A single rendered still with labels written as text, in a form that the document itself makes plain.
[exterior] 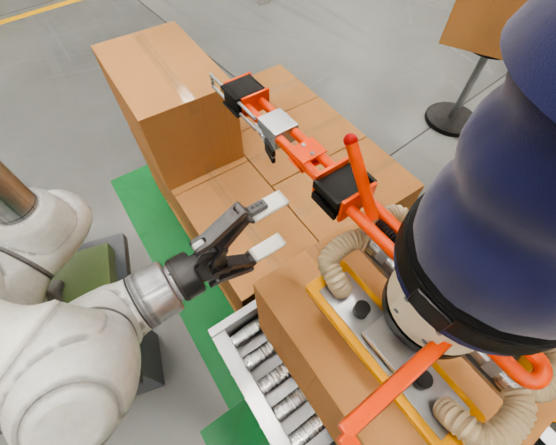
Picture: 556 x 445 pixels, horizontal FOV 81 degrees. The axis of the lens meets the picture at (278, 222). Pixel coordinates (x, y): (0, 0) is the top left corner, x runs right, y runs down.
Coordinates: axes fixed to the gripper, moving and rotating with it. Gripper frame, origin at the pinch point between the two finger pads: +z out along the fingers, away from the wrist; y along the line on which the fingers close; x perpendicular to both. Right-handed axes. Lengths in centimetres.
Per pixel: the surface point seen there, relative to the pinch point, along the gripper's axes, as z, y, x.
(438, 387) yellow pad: 6.7, 9.3, 35.9
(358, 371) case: 3.0, 27.9, 27.1
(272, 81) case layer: 81, 69, -121
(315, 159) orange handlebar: 15.5, 0.3, -8.5
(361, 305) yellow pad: 4.8, 7.0, 19.0
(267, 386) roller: -13, 68, 14
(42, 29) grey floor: -15, 127, -396
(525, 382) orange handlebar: 11.7, -2.0, 40.2
